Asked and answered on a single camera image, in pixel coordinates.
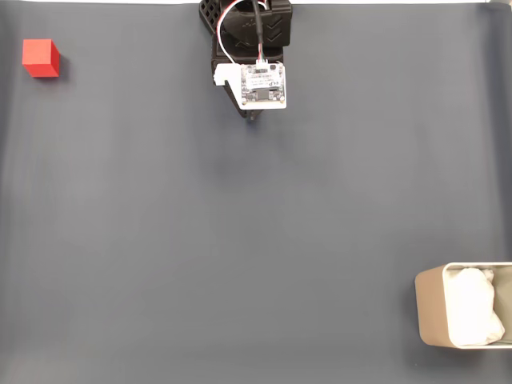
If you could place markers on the white crumpled tissue paper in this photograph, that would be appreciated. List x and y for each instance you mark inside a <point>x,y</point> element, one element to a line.
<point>472,308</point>

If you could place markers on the white camera circuit board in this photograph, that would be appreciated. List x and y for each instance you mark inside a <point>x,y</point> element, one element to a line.
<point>264,86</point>

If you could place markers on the red cube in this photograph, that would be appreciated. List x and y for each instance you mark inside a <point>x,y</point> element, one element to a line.
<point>38,54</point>

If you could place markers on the silver metal tin box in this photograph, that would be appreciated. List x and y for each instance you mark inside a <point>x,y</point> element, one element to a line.
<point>430,308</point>

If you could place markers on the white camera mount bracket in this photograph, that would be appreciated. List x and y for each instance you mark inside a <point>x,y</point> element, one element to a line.
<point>224,72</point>

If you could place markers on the dark grey table mat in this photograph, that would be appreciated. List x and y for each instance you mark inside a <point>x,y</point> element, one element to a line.
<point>256,200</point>

